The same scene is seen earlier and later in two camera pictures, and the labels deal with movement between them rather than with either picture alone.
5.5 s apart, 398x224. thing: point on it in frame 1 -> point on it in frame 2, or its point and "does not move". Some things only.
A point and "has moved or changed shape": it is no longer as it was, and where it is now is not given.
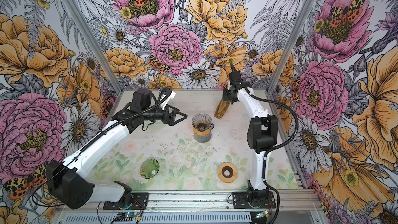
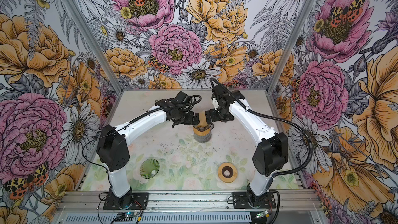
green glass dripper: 149,168 does not move
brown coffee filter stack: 221,108 has moved or changed shape
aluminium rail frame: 287,200 does not move
